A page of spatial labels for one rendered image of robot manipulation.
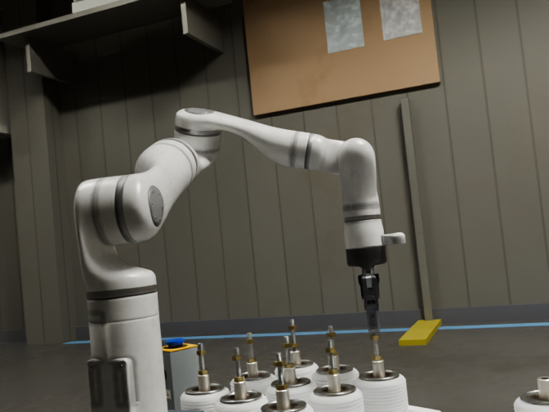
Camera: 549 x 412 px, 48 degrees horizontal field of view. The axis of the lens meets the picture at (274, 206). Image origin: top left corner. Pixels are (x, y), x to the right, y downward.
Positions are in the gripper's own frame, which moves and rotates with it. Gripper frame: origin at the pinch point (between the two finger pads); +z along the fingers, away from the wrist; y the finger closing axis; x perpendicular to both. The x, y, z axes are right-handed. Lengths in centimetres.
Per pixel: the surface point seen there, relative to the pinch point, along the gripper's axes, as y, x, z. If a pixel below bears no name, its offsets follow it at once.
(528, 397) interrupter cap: 21.3, 21.5, 9.8
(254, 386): -2.5, -24.4, 11.0
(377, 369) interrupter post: 1.1, -0.1, 8.5
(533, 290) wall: -210, 81, 21
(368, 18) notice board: -224, 14, -134
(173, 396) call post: -8.3, -43.0, 13.4
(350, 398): 12.4, -5.2, 10.7
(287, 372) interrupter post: 1.9, -16.8, 7.8
